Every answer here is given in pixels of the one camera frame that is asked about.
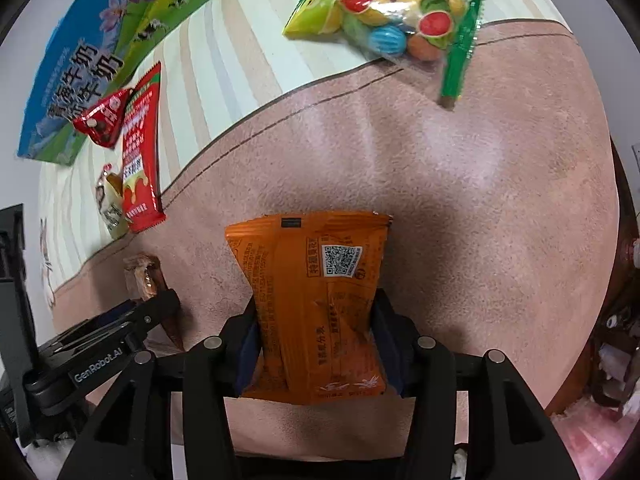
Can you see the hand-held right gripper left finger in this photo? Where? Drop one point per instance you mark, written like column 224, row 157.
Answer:
column 245, row 340

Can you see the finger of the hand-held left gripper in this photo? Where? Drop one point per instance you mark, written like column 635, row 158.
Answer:
column 157, row 307
column 107, row 316

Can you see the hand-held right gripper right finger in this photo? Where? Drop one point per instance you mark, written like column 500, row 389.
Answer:
column 385, row 340

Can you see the brown snack packet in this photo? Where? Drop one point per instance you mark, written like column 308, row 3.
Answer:
column 147, row 275

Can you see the large orange snack packet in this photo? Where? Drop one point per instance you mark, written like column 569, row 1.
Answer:
column 310, row 300

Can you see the blue printed cardboard box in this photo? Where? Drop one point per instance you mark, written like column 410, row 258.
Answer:
column 100, row 35

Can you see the small grey pictured packet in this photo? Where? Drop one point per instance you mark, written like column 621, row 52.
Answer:
column 111, row 210

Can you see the long red snack packet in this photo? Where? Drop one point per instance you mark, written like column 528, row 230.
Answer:
column 140, row 160

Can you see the cat printed blanket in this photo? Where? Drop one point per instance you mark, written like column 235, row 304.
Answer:
column 425, row 170

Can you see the small red snack packet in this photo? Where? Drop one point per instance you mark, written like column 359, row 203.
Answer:
column 102, row 120

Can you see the pink cloth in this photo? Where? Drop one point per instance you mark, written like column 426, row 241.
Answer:
column 590, row 440

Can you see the cluttered small items pile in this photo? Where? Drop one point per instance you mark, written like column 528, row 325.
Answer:
column 617, row 340

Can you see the green candy packet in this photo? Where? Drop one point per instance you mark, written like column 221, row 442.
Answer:
column 380, row 15

